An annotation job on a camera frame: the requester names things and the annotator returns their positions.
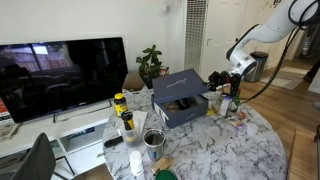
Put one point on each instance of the yellow packet black print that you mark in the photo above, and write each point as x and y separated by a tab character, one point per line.
210	112

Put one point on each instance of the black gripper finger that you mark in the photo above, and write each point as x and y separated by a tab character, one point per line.
214	86
212	76

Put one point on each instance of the dark grey chair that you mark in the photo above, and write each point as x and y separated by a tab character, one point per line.
36	160

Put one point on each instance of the small clear plastic cup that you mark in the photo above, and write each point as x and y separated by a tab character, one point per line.
252	129

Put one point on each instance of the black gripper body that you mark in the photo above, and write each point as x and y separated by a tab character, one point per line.
230	81

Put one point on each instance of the round green lid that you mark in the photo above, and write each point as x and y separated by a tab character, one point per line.
165	175

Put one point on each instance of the green potted plant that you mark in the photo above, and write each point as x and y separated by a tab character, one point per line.
150	65

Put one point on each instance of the navy blue box lid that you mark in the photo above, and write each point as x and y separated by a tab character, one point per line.
180	85

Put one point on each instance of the brown jar yellow lid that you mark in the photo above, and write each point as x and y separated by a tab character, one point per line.
120	106

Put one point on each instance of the clear snack packet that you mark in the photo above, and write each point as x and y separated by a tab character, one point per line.
236	122

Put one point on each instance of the plain white panel door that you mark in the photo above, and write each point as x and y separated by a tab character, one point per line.
220	33

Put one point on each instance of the green glass bottle red cap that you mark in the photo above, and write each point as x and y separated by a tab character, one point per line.
235	104

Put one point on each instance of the black flat screen television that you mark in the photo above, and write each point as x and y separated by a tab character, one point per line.
60	76

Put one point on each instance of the round white wall thermostat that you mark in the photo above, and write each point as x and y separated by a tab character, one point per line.
165	8

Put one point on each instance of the yellow mustard bottle black cap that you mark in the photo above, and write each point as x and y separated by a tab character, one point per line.
127	121

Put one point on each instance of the black glasses case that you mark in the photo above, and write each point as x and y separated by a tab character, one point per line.
184	102

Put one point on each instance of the white bottle blue cap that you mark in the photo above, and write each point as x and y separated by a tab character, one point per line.
225	106

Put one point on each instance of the navy blue cardboard box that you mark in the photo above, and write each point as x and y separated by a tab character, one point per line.
186	116

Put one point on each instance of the steel trash can black lid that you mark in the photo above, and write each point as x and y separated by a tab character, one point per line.
258	66

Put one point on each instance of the light wooden board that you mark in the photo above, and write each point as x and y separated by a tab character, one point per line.
305	160

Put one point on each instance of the open brown cardboard box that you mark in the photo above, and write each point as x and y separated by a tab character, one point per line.
133	82

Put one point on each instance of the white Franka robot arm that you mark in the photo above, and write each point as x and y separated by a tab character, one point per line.
266	30

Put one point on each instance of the white paper napkin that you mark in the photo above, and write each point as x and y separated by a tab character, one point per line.
141	118

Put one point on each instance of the stainless steel tumbler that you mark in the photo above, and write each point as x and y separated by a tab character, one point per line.
155	150

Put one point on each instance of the light beige floor rug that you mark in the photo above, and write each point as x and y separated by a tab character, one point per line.
283	78

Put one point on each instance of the white television stand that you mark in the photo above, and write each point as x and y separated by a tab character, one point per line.
40	133

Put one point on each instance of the red and white box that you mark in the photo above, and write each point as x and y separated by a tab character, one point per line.
3	111

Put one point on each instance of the black remote control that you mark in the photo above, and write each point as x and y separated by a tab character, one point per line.
113	141

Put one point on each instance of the tall white wall grille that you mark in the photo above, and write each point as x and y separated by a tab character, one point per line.
195	33

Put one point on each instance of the black stand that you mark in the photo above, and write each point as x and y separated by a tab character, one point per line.
313	71

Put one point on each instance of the small red object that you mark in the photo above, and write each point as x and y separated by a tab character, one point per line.
241	115

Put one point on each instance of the small light wooden block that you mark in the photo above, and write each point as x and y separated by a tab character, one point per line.
161	164

